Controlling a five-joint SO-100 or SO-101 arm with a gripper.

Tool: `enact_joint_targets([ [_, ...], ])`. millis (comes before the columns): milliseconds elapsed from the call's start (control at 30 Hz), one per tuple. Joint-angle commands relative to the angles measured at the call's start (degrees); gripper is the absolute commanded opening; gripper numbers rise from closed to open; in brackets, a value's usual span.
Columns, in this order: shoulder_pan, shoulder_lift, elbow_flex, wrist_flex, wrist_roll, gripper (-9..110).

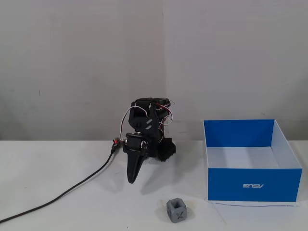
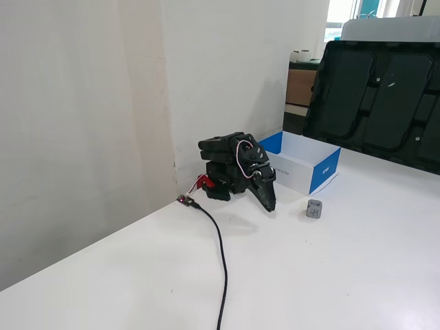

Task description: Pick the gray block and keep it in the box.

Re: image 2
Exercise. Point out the white plastic container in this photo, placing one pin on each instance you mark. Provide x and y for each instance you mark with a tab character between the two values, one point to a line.
395	29

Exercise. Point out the white and blue cardboard box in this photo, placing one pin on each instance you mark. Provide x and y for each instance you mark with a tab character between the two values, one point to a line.
295	172

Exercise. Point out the gray block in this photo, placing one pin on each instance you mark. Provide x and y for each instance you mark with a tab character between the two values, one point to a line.
313	209

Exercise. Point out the window with white frame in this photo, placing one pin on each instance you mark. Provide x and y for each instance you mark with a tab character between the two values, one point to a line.
338	10

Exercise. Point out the black plastic moulded tray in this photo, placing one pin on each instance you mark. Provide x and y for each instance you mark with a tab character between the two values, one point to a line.
343	96

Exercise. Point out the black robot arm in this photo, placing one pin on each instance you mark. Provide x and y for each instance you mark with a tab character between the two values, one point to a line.
220	151

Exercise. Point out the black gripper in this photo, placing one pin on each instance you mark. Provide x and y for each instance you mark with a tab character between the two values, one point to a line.
264	192

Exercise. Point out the white cup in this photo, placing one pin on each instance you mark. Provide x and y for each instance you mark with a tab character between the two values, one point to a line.
305	55
295	56

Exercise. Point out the small controller board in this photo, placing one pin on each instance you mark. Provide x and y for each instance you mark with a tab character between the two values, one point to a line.
185	200

